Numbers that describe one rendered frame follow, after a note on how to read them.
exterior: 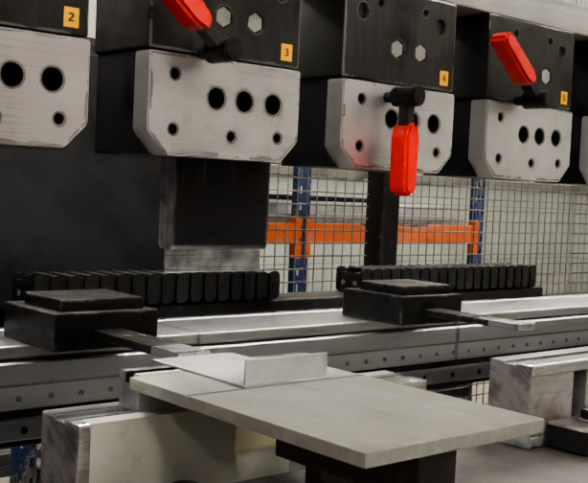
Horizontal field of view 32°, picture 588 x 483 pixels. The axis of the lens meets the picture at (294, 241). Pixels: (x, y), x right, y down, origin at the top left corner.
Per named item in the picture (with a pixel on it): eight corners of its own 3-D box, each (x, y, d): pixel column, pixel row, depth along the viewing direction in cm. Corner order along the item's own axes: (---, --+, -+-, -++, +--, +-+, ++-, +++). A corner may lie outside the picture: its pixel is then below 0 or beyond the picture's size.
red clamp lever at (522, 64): (515, 27, 97) (556, 99, 103) (482, 30, 101) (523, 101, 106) (508, 39, 97) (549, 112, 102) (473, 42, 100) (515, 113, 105)
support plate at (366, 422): (364, 470, 60) (365, 452, 60) (128, 389, 80) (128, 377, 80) (544, 432, 72) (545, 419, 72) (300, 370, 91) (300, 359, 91)
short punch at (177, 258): (170, 273, 82) (175, 156, 82) (156, 271, 84) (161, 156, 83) (265, 271, 89) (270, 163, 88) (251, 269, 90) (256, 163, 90)
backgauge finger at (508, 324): (494, 343, 118) (497, 301, 118) (341, 315, 138) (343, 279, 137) (554, 337, 126) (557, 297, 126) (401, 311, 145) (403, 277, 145)
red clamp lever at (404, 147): (407, 195, 89) (413, 84, 89) (373, 194, 92) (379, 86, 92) (420, 195, 90) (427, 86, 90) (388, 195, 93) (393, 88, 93)
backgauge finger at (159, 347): (136, 380, 86) (138, 322, 86) (2, 336, 106) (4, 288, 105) (247, 369, 94) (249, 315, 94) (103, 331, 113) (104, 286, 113)
